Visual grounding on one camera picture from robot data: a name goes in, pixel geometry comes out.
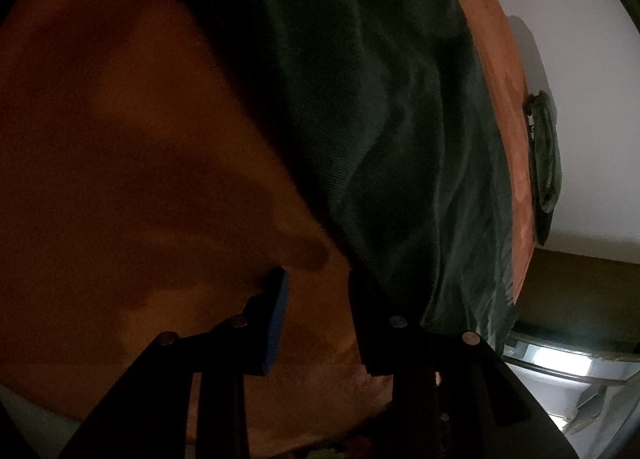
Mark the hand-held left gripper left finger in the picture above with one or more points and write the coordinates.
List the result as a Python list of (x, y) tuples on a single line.
[(277, 319)]

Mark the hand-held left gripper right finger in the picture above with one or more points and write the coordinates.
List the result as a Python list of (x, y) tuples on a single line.
[(370, 329)]

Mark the folded dark garment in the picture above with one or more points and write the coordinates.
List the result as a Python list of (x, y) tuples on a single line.
[(542, 226)]

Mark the orange blanket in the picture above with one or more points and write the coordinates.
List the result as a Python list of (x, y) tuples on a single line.
[(125, 164)]

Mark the folded grey garment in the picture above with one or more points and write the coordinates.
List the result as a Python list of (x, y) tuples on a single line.
[(545, 159)]

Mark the shiny metal frame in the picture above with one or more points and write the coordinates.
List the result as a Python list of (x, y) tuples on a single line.
[(565, 364)]

